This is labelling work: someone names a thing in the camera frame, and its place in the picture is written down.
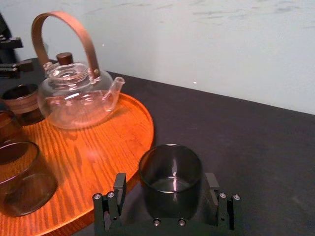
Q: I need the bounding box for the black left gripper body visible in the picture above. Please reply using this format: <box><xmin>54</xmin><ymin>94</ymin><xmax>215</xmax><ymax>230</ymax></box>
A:
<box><xmin>0</xmin><ymin>11</ymin><xmax>17</xmax><ymax>65</ymax></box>

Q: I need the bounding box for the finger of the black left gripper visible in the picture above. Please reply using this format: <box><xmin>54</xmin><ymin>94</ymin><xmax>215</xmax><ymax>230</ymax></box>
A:
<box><xmin>0</xmin><ymin>36</ymin><xmax>24</xmax><ymax>50</ymax></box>
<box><xmin>0</xmin><ymin>59</ymin><xmax>34</xmax><ymax>79</ymax></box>

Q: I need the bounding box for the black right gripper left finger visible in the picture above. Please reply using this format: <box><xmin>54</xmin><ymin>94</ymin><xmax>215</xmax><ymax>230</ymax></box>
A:
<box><xmin>93</xmin><ymin>172</ymin><xmax>127</xmax><ymax>233</ymax></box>

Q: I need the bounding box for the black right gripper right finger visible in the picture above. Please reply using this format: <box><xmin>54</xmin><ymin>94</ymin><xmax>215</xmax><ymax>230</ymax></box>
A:
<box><xmin>205</xmin><ymin>172</ymin><xmax>242</xmax><ymax>231</ymax></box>

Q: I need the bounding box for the smoky dark drinking glass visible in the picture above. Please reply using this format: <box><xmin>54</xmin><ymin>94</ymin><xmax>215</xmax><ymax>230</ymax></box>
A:
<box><xmin>138</xmin><ymin>144</ymin><xmax>203</xmax><ymax>220</ymax></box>
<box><xmin>0</xmin><ymin>110</ymin><xmax>23</xmax><ymax>146</ymax></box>
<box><xmin>0</xmin><ymin>141</ymin><xmax>59</xmax><ymax>218</ymax></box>

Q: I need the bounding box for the round orange wooden tray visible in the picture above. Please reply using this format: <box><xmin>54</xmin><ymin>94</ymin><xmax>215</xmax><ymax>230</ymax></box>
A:
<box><xmin>0</xmin><ymin>91</ymin><xmax>155</xmax><ymax>236</ymax></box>

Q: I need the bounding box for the glass cup with wooden band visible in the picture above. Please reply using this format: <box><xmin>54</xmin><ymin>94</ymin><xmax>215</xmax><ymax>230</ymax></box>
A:
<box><xmin>0</xmin><ymin>83</ymin><xmax>46</xmax><ymax>126</ymax></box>

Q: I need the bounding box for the glass teapot lid, dark knob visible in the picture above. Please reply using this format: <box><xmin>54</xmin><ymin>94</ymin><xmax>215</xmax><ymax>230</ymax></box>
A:
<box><xmin>43</xmin><ymin>52</ymin><xmax>90</xmax><ymax>86</ymax></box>

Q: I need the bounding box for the black table cloth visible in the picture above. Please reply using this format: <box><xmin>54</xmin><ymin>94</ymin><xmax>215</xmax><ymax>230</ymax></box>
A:
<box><xmin>0</xmin><ymin>57</ymin><xmax>315</xmax><ymax>236</ymax></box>

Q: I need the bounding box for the clear glass teapot, wooden handle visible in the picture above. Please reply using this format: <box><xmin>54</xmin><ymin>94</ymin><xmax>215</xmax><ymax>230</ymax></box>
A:
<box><xmin>31</xmin><ymin>10</ymin><xmax>126</xmax><ymax>131</ymax></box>

